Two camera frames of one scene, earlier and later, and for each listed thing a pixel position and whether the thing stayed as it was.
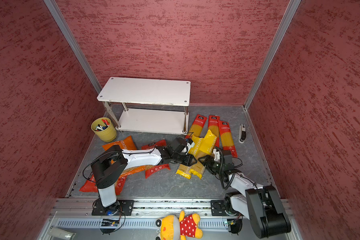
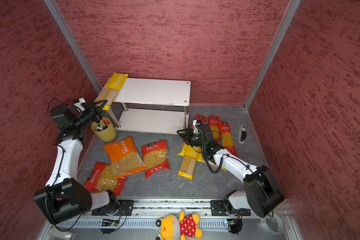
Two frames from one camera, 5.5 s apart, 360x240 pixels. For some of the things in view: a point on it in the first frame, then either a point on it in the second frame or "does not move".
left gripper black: (188, 160) to (97, 114)
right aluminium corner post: (289, 13) does not move
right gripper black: (208, 164) to (186, 135)
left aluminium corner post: (61, 23) does not move
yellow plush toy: (170, 227) does not move
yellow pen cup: (104, 128) does not move
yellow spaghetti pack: (207, 143) to (109, 91)
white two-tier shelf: (147, 105) does not move
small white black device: (242, 133) does not move
